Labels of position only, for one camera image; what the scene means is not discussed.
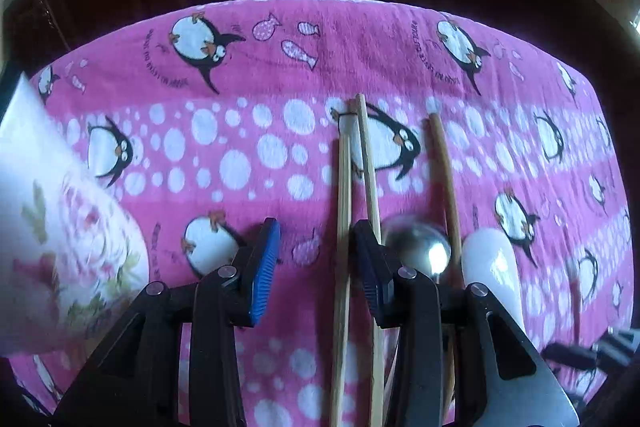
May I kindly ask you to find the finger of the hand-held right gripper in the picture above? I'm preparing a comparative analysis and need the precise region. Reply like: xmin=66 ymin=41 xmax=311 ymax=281
xmin=544 ymin=342 xmax=599 ymax=371

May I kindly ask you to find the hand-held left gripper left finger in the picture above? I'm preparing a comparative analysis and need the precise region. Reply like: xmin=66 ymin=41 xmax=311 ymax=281
xmin=52 ymin=217 xmax=282 ymax=427

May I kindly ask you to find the brown chopstick white tip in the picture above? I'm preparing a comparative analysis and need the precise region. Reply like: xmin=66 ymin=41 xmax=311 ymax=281
xmin=426 ymin=101 xmax=464 ymax=408
xmin=567 ymin=254 xmax=587 ymax=325

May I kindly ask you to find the light wooden chopstick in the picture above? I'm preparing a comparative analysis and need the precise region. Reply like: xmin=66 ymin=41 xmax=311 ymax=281
xmin=330 ymin=104 xmax=354 ymax=427
xmin=354 ymin=93 xmax=387 ymax=427

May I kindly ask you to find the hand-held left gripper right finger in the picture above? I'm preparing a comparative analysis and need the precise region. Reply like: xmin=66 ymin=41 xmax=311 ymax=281
xmin=352 ymin=219 xmax=581 ymax=427

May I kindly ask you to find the metal spoon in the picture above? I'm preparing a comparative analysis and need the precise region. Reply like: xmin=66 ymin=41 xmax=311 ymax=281
xmin=382 ymin=213 xmax=454 ymax=289

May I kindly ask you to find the white ceramic spoon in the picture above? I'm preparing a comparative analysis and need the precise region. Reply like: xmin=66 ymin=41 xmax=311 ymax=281
xmin=460 ymin=229 xmax=529 ymax=344

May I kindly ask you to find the pink penguin printed blanket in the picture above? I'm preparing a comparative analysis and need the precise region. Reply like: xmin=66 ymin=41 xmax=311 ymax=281
xmin=10 ymin=0 xmax=636 ymax=427

